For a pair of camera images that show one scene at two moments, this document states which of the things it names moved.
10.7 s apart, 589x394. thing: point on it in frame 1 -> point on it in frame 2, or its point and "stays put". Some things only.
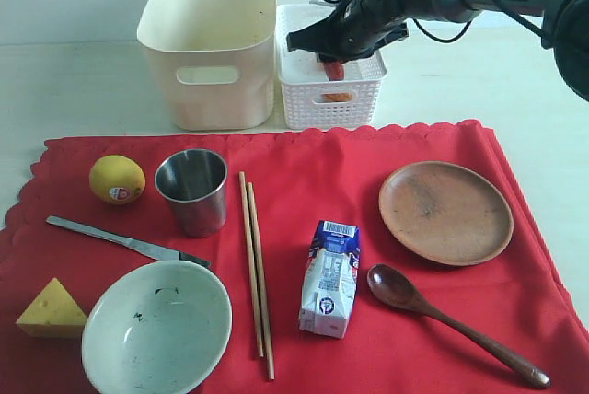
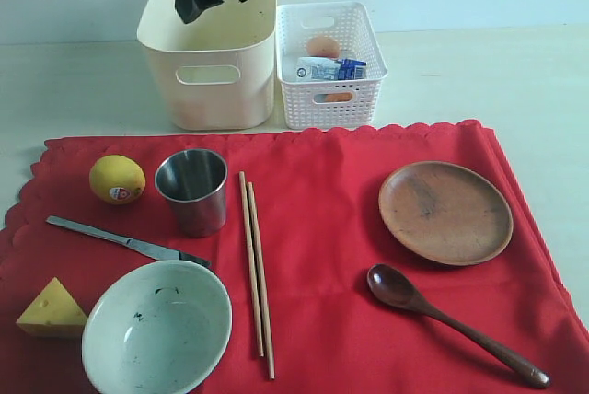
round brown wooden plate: x=446 y=212 stays put
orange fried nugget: x=338 y=97 stays put
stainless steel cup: x=194 y=181 stays put
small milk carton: x=330 y=278 -> x=328 y=69
